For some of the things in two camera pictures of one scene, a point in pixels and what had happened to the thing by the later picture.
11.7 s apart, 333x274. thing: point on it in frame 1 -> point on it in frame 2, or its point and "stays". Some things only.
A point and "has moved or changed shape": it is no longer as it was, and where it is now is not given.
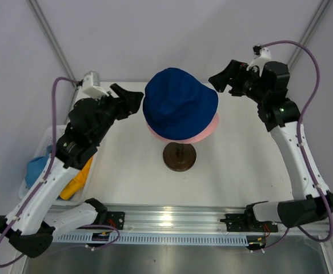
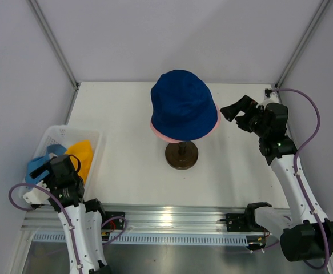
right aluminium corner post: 308,33 stays
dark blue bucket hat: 177,104 has moved or changed shape
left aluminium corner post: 51,38 stays
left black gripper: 127,103 -> 47,180
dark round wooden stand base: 179,157 stays
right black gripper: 235,70 -> 246,104
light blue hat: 35,167 stays
